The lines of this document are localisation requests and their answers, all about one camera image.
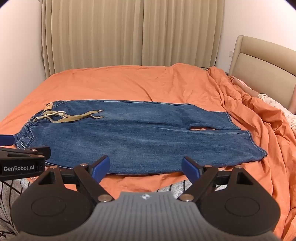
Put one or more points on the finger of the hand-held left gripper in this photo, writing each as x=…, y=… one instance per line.
x=27, y=153
x=6, y=140

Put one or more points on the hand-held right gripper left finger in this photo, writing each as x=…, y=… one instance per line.
x=101, y=167

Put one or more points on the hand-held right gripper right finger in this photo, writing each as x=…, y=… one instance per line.
x=190, y=167

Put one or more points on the blue denim pants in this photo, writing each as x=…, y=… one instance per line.
x=138, y=139

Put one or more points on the grey sheet with black lines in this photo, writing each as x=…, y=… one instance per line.
x=7, y=208

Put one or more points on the orange blanket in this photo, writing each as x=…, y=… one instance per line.
x=138, y=83

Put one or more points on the beige padded bed headboard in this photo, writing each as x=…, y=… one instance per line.
x=266, y=64

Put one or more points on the beige pleated curtain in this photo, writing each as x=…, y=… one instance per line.
x=182, y=32
x=92, y=34

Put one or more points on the white wall socket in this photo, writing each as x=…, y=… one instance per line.
x=230, y=53

